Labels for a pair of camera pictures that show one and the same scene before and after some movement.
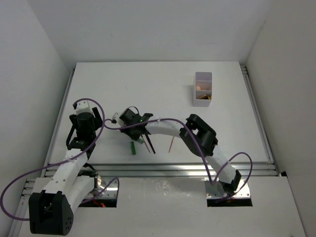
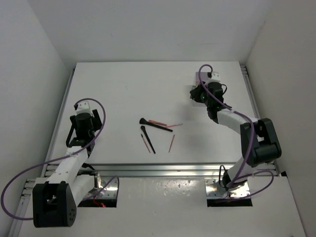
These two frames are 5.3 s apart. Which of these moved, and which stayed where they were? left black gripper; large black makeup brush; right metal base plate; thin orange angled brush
Moved: large black makeup brush
Stayed: left black gripper; thin orange angled brush; right metal base plate
